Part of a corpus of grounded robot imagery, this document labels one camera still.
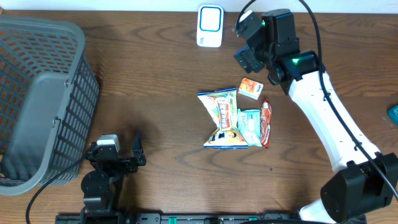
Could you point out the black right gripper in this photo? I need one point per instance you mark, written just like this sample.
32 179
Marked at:
245 57

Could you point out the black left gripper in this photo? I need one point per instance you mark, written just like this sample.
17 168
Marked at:
131 165

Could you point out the red snack packet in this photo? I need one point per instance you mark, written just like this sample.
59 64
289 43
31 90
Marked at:
266 115

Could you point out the large white snack bag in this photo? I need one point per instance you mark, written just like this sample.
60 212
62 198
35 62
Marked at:
222 107

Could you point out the teal wet wipes packet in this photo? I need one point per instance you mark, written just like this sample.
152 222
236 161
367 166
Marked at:
249 126

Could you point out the teal mouthwash bottle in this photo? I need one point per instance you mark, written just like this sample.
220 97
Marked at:
393 114

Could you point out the white barcode scanner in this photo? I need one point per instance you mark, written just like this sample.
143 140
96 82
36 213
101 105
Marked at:
210 26

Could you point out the dark grey plastic basket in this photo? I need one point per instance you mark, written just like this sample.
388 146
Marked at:
49 95

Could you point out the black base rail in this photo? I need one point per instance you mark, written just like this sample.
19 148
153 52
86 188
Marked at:
156 218

